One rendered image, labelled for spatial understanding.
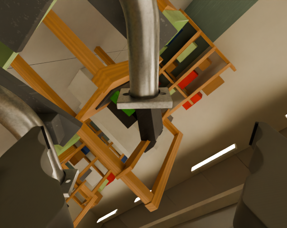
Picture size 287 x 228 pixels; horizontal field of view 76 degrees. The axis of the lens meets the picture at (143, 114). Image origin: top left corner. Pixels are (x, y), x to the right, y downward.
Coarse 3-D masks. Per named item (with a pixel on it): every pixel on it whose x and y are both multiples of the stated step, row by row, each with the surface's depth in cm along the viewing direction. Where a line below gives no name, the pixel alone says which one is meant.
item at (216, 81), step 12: (192, 24) 481; (204, 36) 481; (192, 48) 507; (216, 48) 482; (180, 60) 530; (204, 60) 509; (228, 60) 520; (168, 72) 558; (192, 72) 533; (180, 84) 555; (204, 84) 522; (216, 84) 523; (192, 96) 552
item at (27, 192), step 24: (24, 144) 9; (48, 144) 11; (0, 168) 8; (24, 168) 8; (48, 168) 9; (0, 192) 7; (24, 192) 7; (48, 192) 7; (0, 216) 6; (24, 216) 6; (48, 216) 6
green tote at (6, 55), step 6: (54, 0) 30; (0, 42) 32; (0, 48) 33; (6, 48) 32; (0, 54) 33; (6, 54) 33; (12, 54) 33; (0, 60) 33; (6, 60) 33; (12, 60) 34; (0, 66) 33; (6, 66) 34
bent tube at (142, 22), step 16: (128, 0) 14; (144, 0) 14; (128, 16) 15; (144, 16) 15; (128, 32) 16; (144, 32) 15; (128, 48) 17; (144, 48) 16; (144, 64) 17; (144, 80) 17; (128, 96) 19; (144, 96) 18; (160, 96) 19
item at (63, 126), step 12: (0, 72) 21; (0, 84) 21; (12, 84) 21; (24, 84) 22; (24, 96) 22; (36, 96) 22; (36, 108) 23; (48, 108) 23; (60, 108) 24; (48, 120) 21; (60, 120) 23; (72, 120) 24; (60, 132) 23; (72, 132) 24; (60, 144) 25
